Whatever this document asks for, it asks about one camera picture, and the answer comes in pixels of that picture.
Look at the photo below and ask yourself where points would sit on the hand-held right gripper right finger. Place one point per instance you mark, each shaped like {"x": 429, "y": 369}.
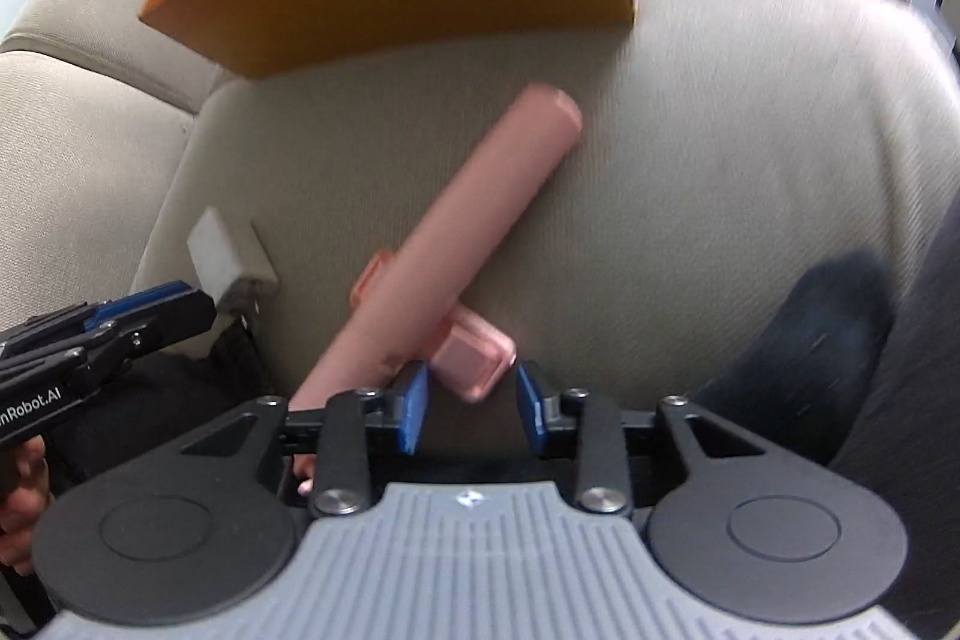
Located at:
{"x": 531, "y": 411}

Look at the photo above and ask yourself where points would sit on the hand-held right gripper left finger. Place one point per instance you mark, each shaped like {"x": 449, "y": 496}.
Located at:
{"x": 412, "y": 411}

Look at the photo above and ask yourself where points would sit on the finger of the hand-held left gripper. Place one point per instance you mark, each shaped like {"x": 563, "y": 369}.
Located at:
{"x": 154, "y": 296}
{"x": 180, "y": 319}

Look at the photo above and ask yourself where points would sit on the pink rectangular block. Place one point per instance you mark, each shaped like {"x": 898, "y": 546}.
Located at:
{"x": 472, "y": 362}

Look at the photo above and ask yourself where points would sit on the pink cylindrical tube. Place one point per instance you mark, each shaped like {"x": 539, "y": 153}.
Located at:
{"x": 480, "y": 212}

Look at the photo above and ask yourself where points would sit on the person's left hand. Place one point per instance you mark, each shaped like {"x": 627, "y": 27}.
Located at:
{"x": 21, "y": 505}

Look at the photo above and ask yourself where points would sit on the dark cloth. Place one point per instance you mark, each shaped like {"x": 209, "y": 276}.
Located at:
{"x": 187, "y": 392}

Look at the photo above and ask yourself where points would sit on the white charger block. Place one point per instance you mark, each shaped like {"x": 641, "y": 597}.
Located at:
{"x": 221, "y": 254}

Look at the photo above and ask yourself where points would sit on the person's dark socked foot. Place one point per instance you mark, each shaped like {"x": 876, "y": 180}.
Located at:
{"x": 810, "y": 340}

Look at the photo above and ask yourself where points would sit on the beige fabric sofa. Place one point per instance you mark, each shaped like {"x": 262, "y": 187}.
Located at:
{"x": 712, "y": 160}

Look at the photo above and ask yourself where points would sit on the person's grey trouser leg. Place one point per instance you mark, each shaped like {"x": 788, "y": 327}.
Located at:
{"x": 930, "y": 347}

